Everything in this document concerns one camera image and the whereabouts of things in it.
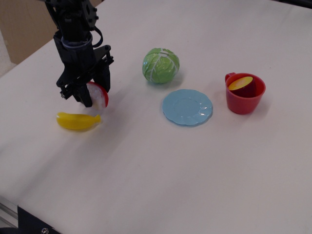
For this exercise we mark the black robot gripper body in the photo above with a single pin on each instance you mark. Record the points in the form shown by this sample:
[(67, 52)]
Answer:
[(80, 61)]

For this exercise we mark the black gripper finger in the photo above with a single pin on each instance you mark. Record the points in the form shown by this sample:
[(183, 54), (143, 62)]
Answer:
[(81, 94), (102, 76)]

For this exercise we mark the white and red toy sushi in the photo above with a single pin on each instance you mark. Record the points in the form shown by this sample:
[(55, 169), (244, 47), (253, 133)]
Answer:
[(98, 95)]

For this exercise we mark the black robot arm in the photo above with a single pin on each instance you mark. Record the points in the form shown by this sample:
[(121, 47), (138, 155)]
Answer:
[(74, 18)]

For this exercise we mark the light blue toy plate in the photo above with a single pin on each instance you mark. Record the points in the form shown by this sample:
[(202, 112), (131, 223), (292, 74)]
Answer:
[(187, 107)]

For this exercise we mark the yellow toy banana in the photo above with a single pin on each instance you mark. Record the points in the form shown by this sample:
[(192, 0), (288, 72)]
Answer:
[(77, 121)]

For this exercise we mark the green toy cabbage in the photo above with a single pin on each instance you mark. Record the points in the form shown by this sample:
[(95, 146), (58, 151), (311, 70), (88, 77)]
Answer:
[(160, 66)]

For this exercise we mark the brown cardboard box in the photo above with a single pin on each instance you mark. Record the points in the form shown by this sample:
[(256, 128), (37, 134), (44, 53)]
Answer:
[(26, 25)]

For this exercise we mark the red toy cup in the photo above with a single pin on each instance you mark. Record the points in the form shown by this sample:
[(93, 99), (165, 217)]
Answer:
[(243, 105)]

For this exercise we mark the purple and yellow toy fruit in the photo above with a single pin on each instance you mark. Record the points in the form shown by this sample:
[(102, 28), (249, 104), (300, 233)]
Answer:
[(243, 87)]

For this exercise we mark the aluminium table frame rail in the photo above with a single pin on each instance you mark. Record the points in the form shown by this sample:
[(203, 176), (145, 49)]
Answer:
[(8, 214)]

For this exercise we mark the black corner bracket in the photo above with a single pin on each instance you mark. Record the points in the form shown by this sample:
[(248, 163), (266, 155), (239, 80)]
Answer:
[(30, 224)]

